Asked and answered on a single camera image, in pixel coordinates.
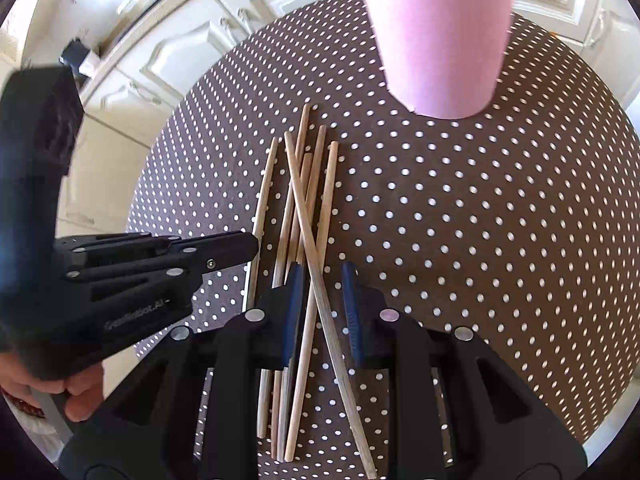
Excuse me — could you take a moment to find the group of wooden chopsticks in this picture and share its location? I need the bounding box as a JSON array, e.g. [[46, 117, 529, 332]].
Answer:
[[245, 104, 378, 480]]

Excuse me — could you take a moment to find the pink cup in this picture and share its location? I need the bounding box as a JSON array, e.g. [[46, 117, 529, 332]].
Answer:
[[350, 0, 518, 121]]

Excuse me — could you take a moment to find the beige stone countertop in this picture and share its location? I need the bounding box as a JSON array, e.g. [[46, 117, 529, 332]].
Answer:
[[10, 0, 213, 101]]

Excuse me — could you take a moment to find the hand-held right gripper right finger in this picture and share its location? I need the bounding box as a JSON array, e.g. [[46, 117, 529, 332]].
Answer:
[[340, 262, 588, 480]]

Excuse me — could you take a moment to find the black electric kettle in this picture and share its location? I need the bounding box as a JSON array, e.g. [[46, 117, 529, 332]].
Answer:
[[61, 41, 101, 79]]

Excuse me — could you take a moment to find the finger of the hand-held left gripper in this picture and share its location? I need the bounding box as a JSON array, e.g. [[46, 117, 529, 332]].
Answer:
[[64, 252, 258, 292], [54, 231, 261, 262]]

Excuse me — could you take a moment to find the person's left hand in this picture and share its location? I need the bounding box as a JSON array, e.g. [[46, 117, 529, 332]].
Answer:
[[2, 355, 106, 423]]

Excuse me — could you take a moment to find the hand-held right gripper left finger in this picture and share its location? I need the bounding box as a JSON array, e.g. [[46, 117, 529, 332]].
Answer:
[[60, 262, 308, 480]]

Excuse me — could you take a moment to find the brown polka dot tablecloth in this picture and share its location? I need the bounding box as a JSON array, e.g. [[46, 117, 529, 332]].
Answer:
[[127, 0, 640, 480]]

